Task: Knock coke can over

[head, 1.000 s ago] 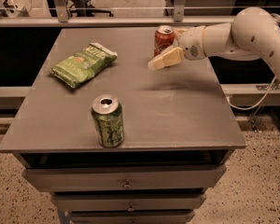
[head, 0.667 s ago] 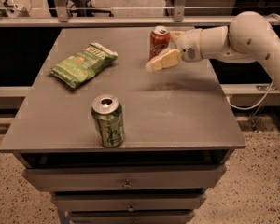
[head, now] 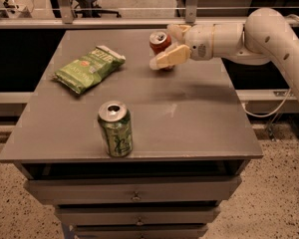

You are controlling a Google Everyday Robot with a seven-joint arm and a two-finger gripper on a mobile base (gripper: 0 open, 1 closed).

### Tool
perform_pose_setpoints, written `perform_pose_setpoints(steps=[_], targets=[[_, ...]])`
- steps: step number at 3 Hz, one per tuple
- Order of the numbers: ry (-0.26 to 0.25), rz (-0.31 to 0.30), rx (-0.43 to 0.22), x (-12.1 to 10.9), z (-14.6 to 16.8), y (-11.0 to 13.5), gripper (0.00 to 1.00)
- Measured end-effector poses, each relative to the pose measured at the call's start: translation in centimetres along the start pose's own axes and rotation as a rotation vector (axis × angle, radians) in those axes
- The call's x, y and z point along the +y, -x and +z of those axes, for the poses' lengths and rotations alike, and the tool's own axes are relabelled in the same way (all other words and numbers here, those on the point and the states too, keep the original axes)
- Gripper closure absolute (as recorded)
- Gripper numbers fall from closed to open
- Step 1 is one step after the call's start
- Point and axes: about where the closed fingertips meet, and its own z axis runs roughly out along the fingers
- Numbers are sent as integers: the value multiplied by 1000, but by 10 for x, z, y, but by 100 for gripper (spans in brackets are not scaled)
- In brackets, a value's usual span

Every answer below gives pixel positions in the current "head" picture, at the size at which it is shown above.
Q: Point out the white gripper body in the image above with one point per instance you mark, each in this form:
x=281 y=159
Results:
x=199 y=38

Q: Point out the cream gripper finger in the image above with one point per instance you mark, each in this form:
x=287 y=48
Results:
x=173 y=55
x=177 y=31

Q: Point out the red coke can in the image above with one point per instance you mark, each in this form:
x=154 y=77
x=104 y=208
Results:
x=159 y=41

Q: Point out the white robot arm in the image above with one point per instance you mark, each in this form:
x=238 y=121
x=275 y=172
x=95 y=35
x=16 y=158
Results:
x=264 y=37

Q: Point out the green soda can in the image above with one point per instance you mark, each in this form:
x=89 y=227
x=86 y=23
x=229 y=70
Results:
x=114 y=119

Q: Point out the grey drawer cabinet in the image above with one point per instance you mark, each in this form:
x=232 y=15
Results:
x=187 y=122

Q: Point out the green chip bag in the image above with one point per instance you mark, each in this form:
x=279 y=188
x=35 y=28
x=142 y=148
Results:
x=90 y=69

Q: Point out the grey metal railing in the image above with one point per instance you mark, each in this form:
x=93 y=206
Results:
x=39 y=14

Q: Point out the grey top drawer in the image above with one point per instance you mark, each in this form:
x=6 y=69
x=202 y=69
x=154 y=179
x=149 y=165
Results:
x=132 y=190

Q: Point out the grey drawer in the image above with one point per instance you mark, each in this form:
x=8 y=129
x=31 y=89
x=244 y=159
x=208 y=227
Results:
x=132 y=190
x=137 y=215
x=142 y=232

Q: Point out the grey middle drawer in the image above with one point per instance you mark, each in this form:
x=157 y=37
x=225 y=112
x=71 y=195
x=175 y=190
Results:
x=137 y=215

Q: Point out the grey bottom drawer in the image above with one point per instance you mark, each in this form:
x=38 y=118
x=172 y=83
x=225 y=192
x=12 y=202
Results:
x=142 y=232

